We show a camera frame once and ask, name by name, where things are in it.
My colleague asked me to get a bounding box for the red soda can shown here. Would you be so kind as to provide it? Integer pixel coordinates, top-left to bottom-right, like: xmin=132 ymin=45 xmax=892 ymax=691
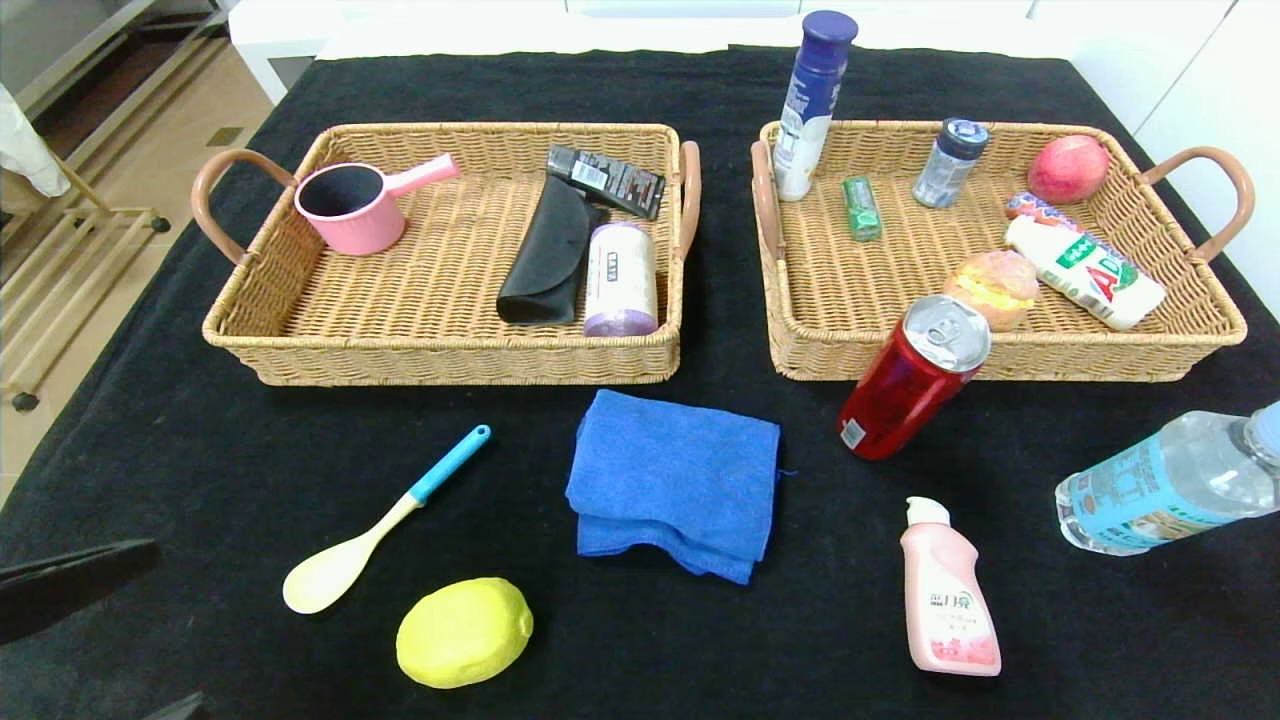
xmin=837 ymin=293 xmax=993 ymax=462

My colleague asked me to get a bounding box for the cream spoon teal handle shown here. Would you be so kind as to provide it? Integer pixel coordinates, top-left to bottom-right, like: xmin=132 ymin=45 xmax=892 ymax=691
xmin=282 ymin=424 xmax=493 ymax=615

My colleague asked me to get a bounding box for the pink lotion bottle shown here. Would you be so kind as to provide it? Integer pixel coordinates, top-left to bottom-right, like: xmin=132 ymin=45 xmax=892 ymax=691
xmin=899 ymin=496 xmax=1003 ymax=678

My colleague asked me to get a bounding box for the water bottle blue cap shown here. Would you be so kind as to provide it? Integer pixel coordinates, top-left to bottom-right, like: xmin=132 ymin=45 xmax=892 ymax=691
xmin=1055 ymin=400 xmax=1280 ymax=557

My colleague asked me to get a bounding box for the wicker basket holding household items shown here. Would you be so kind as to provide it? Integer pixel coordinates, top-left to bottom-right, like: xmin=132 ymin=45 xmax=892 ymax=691
xmin=190 ymin=122 xmax=703 ymax=388

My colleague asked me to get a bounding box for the wicker basket holding food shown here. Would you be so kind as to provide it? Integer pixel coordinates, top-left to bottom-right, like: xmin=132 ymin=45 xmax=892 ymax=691
xmin=750 ymin=118 xmax=1257 ymax=383

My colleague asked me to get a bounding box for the purple bin bag roll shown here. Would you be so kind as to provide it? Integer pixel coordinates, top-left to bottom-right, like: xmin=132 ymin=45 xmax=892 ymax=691
xmin=583 ymin=221 xmax=661 ymax=338

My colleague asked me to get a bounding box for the blue folded towel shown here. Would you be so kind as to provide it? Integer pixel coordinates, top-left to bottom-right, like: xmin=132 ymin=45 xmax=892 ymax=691
xmin=565 ymin=388 xmax=783 ymax=586

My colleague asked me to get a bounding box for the black glasses case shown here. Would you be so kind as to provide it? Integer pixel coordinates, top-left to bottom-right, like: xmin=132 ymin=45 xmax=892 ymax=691
xmin=496 ymin=175 xmax=611 ymax=327

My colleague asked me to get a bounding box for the black barcode packet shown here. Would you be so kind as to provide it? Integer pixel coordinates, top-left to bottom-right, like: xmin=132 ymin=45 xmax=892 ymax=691
xmin=546 ymin=143 xmax=667 ymax=221

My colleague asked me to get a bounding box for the green gum pack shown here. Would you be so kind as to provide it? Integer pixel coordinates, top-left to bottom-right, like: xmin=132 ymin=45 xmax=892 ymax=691
xmin=840 ymin=175 xmax=884 ymax=243

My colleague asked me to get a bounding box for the tall white bottle purple cap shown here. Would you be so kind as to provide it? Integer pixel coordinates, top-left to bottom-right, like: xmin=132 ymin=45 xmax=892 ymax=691
xmin=772 ymin=10 xmax=860 ymax=203

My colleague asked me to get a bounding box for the black table cloth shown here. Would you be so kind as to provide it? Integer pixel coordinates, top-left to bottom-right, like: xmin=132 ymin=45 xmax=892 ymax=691
xmin=0 ymin=43 xmax=1280 ymax=720

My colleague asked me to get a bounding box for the pink saucepan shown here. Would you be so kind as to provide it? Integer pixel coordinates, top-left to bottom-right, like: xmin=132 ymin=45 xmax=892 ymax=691
xmin=294 ymin=152 xmax=462 ymax=256

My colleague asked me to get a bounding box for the yellow lemon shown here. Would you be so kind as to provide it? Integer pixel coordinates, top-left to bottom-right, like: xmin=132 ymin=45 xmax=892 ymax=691
xmin=395 ymin=577 xmax=535 ymax=690

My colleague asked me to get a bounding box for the small clear bottle dark cap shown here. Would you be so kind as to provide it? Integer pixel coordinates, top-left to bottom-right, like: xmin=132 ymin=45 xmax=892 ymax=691
xmin=912 ymin=118 xmax=991 ymax=210

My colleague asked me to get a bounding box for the bread bun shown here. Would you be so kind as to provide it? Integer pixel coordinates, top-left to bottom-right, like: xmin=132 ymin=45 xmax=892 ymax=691
xmin=942 ymin=249 xmax=1041 ymax=333

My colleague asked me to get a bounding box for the colourful snack packet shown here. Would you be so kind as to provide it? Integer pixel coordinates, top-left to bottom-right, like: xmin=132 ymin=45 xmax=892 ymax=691
xmin=1005 ymin=191 xmax=1081 ymax=233

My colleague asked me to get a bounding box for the white AD milk bottle pack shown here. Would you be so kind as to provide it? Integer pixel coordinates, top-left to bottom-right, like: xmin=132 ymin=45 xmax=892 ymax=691
xmin=1004 ymin=214 xmax=1169 ymax=332

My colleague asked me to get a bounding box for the red apple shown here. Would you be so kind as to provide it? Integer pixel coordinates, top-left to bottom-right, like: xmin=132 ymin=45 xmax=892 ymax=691
xmin=1027 ymin=134 xmax=1111 ymax=206

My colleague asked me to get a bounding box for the wooden rolling rack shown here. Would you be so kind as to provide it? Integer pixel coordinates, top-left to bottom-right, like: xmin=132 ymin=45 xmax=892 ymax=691
xmin=0 ymin=150 xmax=171 ymax=413

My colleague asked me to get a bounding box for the beige shelf unit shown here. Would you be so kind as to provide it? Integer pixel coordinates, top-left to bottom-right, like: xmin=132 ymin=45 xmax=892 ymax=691
xmin=0 ymin=0 xmax=231 ymax=131

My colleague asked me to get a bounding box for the white hanging cloth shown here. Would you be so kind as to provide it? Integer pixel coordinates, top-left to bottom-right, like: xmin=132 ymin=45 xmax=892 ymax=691
xmin=0 ymin=85 xmax=73 ymax=198

